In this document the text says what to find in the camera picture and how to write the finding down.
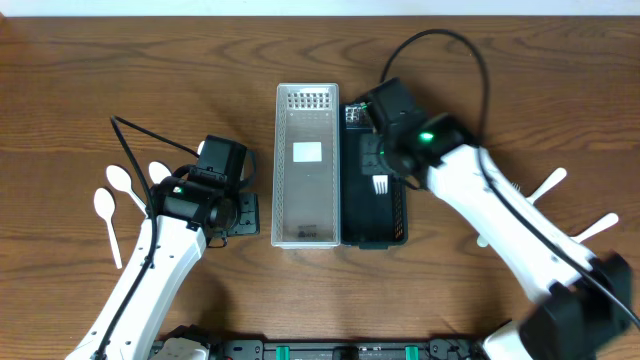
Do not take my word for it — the white plastic fork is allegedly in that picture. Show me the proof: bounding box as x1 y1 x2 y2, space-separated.
372 175 389 195
526 167 567 204

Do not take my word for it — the clear plastic perforated basket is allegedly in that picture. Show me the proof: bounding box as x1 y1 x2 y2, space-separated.
271 83 341 249

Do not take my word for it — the white plastic spoon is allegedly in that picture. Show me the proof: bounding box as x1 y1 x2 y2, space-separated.
105 165 147 215
148 161 172 184
571 212 619 243
93 187 123 269

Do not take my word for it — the pale green plastic fork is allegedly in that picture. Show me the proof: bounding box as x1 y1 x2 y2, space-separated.
477 236 489 248

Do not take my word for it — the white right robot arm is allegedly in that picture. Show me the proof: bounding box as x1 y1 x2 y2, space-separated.
355 112 639 359

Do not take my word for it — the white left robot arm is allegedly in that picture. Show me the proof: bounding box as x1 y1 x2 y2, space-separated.
67 176 259 359

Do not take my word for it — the black plastic perforated basket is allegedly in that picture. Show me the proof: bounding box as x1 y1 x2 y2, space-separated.
339 104 408 249

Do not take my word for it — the white label sticker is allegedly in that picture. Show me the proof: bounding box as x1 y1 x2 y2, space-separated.
293 142 322 163

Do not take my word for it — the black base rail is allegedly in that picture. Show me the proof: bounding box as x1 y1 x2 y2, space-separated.
149 324 501 360

